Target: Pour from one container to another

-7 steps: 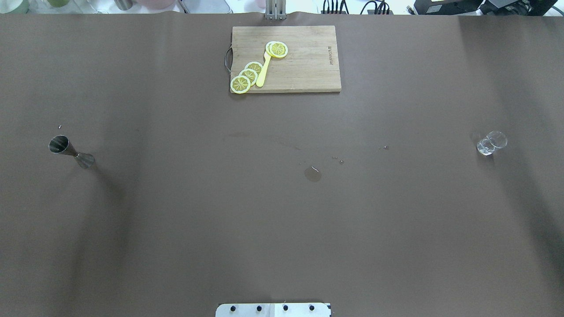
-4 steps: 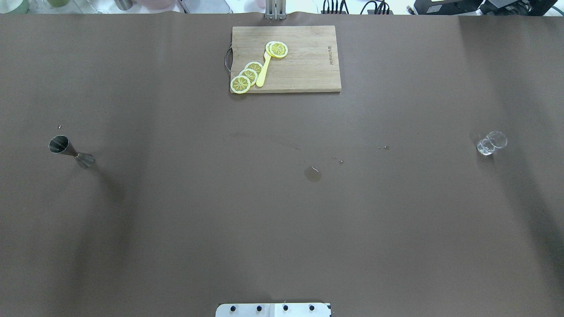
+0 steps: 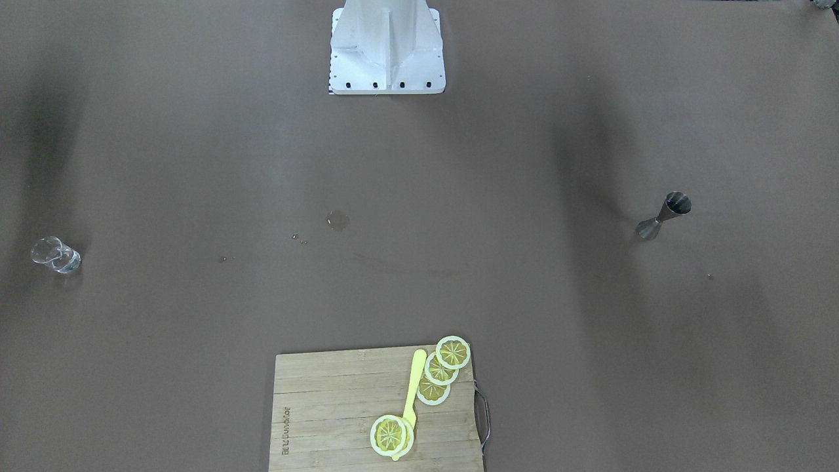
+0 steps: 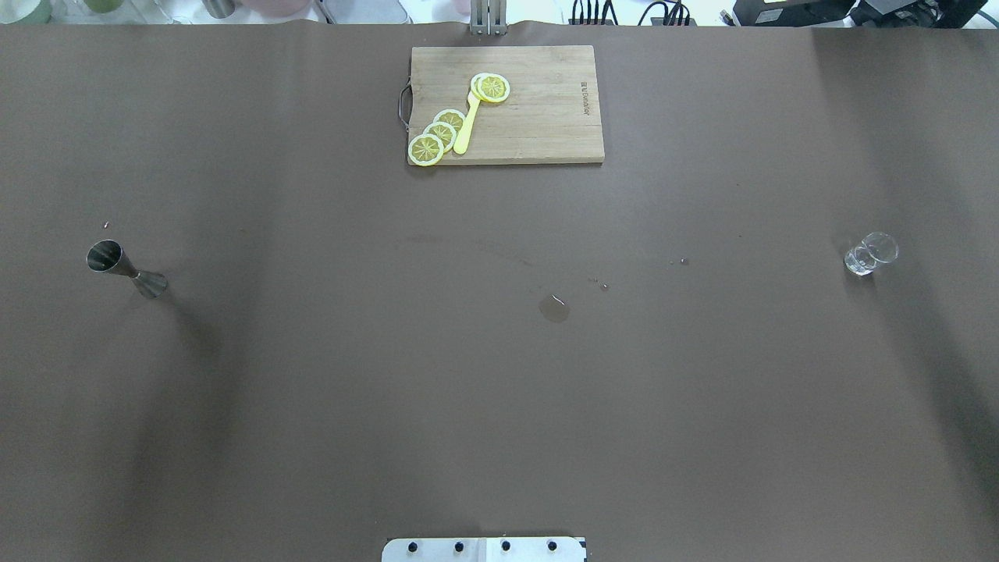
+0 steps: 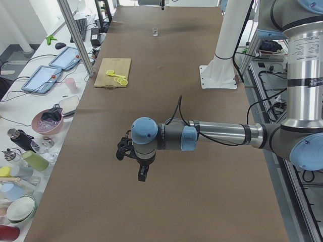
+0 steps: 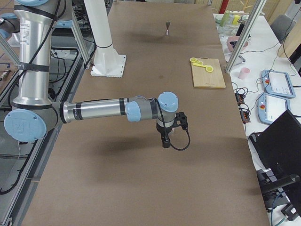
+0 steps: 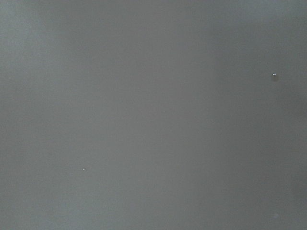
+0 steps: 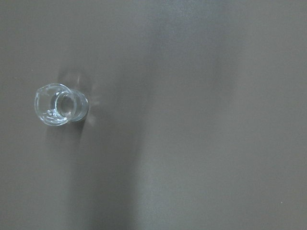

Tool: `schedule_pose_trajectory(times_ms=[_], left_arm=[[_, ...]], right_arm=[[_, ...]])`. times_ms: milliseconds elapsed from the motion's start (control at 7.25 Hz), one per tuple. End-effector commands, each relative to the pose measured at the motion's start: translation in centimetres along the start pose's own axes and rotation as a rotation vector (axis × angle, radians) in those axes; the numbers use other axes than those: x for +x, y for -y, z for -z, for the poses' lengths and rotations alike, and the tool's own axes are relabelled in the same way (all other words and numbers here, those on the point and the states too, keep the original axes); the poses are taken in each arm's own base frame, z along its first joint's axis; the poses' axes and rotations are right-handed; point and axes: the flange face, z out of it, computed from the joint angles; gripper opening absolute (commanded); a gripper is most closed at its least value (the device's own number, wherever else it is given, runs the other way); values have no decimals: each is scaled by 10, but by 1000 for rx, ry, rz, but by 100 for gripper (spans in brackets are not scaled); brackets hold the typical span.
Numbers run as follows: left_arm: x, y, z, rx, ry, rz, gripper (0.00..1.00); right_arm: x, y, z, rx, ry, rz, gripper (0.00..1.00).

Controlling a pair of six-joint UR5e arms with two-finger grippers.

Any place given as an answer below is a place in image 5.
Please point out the black power adapter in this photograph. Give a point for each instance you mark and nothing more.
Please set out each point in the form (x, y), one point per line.
(95, 37)

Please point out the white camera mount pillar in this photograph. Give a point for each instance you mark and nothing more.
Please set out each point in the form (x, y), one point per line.
(219, 73)

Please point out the aluminium frame post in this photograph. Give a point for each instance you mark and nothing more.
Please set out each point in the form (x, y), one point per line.
(73, 29)

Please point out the pink plastic cup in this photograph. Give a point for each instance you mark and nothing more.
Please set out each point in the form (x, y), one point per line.
(70, 83)

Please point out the black computer mouse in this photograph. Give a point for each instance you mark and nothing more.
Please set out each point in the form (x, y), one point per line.
(60, 45)

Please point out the white green bowl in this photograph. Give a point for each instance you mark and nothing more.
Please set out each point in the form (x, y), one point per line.
(21, 209)

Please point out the wooden cutting board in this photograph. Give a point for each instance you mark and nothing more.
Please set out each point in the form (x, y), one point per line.
(121, 66)

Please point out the red cup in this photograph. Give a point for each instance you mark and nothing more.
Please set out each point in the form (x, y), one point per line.
(9, 233)

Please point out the green clamp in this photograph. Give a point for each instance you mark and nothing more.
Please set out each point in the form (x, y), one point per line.
(49, 39)

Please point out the clear glass measuring cup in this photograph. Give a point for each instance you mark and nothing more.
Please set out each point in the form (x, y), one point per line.
(155, 32)

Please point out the black water bottle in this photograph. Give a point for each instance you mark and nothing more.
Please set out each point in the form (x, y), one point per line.
(20, 138)

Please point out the black keyboard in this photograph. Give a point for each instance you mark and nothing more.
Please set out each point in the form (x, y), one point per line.
(81, 25)

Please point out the green plastic cup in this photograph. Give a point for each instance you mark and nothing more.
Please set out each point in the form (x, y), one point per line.
(35, 161)

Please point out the light blue cup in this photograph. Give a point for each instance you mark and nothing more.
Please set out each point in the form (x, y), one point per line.
(12, 191)

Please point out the far blue teach pendant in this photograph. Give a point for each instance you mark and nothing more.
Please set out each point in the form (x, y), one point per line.
(67, 59)

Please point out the yellow cup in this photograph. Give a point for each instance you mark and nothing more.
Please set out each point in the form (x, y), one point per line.
(5, 171)

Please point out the pink bowl with ice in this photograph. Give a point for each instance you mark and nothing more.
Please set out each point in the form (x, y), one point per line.
(48, 122)

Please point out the near blue teach pendant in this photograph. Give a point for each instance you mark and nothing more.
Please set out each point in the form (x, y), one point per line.
(42, 80)

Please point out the blue teach pendant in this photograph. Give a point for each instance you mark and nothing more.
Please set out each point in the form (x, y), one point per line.
(67, 59)
(42, 80)

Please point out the glass oil bottle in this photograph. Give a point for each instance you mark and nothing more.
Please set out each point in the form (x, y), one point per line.
(14, 156)

